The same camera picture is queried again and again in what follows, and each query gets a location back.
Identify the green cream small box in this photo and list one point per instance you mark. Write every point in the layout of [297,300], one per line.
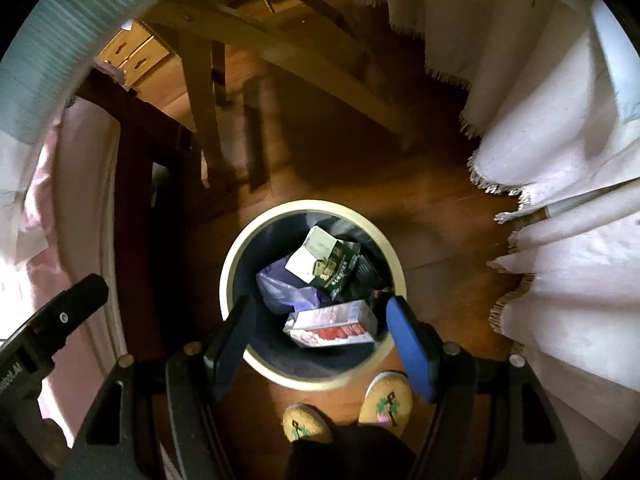
[324,261]

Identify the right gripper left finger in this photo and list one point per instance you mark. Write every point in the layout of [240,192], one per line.
[223,357]

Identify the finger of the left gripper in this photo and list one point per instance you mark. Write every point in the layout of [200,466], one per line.
[37,340]

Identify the patterned tablecloth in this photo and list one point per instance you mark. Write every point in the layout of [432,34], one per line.
[47,60]

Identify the red white carton box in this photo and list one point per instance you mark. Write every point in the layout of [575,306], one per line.
[338,325]

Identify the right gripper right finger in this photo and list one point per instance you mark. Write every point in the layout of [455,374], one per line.
[419,348]

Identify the left yellow slipper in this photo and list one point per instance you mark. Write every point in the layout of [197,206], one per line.
[301,422]

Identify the purple plastic bag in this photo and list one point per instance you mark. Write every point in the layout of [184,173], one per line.
[284,293]

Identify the blue trash bin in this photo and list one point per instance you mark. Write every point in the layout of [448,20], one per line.
[276,234]

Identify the white floral curtain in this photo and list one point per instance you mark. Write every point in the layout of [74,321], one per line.
[554,101]

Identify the wooden desk with drawers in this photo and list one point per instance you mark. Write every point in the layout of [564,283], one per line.
[132,53]

